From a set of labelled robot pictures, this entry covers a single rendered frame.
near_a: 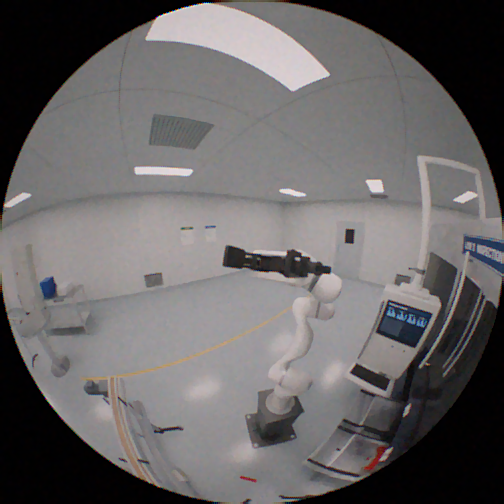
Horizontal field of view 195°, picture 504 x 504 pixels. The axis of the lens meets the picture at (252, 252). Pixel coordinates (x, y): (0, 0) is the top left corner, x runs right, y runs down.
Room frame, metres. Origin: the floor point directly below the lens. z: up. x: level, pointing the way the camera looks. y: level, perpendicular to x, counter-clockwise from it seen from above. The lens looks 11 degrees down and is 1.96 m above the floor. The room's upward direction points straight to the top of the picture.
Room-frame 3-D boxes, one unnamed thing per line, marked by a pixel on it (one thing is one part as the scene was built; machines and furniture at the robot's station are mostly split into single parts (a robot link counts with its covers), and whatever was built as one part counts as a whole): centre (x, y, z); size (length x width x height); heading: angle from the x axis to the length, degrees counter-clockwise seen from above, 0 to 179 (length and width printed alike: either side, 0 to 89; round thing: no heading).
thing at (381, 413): (0.03, -0.85, 0.90); 0.34 x 0.26 x 0.04; 39
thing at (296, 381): (0.41, -0.21, 1.16); 0.19 x 0.12 x 0.24; 56
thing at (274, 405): (0.43, -0.19, 0.95); 0.19 x 0.19 x 0.18
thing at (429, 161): (0.30, -1.37, 2.32); 0.71 x 0.15 x 0.43; 39
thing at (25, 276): (0.22, 6.70, 1.03); 1.20 x 0.43 x 2.05; 129
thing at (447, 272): (0.40, -1.49, 1.51); 0.49 x 0.01 x 0.59; 129
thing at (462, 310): (0.07, -1.07, 1.51); 0.47 x 0.01 x 0.59; 129
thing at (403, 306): (0.55, -1.16, 1.19); 0.50 x 0.19 x 0.78; 33
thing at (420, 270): (0.58, -1.17, 2.04); 0.15 x 0.14 x 0.92; 33
